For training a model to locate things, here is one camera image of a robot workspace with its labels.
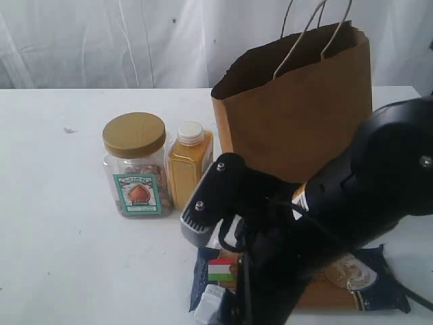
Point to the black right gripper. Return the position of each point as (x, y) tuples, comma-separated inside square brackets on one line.
[(284, 244)]

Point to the small white carton box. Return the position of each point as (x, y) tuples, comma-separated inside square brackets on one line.
[(207, 311)]

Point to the large brown paper bag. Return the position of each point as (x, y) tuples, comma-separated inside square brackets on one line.
[(290, 106)]

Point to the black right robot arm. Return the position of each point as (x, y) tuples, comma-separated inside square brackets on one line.
[(391, 155)]

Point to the spaghetti packet dark blue ends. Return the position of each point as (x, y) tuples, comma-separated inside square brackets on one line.
[(346, 285)]

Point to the yellow spice bottle white cap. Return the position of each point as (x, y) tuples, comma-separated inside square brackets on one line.
[(189, 158)]

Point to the nut jar with gold lid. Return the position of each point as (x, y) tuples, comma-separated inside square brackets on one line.
[(135, 165)]

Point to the white backdrop curtain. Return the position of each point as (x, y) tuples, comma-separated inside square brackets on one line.
[(190, 44)]

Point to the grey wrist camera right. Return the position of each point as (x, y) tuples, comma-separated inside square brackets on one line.
[(212, 199)]

